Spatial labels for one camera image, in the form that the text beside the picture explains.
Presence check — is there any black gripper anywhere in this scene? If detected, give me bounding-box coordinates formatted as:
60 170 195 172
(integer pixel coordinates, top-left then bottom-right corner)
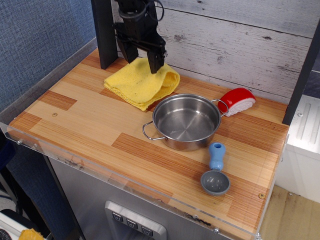
113 4 167 74

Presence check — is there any yellow cloth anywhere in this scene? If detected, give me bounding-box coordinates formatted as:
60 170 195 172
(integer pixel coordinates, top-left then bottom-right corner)
103 58 181 112

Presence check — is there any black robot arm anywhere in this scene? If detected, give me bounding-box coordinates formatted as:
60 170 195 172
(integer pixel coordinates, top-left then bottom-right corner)
113 0 166 74

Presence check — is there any stainless steel pot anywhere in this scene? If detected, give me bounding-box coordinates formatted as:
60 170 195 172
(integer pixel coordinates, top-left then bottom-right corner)
142 93 229 151

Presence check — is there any red and white sushi toy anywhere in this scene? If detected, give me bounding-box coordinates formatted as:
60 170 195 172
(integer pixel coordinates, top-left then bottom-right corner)
217 87 256 117

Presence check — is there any blue and grey scoop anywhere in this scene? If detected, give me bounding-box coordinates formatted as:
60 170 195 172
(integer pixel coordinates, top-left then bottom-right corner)
200 142 231 196

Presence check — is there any stainless steel cabinet front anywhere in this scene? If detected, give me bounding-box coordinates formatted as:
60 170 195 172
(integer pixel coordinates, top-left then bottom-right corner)
49 158 225 240

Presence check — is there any clear acrylic front guard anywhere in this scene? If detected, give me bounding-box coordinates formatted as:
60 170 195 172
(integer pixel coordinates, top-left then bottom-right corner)
0 109 288 240

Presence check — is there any silver dispenser button panel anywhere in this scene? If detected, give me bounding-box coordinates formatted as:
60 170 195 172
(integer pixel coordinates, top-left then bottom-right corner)
104 200 167 240

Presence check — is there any white appliance at right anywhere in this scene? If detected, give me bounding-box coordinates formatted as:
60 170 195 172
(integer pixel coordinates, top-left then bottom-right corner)
275 95 320 202

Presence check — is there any yellow object bottom left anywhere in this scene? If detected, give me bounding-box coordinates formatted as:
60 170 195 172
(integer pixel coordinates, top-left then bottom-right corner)
18 228 45 240

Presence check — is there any dark left vertical post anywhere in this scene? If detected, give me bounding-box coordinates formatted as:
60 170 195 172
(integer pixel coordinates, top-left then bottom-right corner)
91 0 118 70

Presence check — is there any dark vertical post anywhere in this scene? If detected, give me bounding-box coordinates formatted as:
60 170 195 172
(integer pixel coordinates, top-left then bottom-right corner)
91 0 118 70
282 22 320 126

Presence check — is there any grey left side rail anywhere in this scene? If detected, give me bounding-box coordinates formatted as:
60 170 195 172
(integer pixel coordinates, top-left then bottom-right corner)
0 38 98 125

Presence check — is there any dark right vertical post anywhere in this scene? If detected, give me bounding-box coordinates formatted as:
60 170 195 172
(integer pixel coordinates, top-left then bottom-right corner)
282 22 320 126

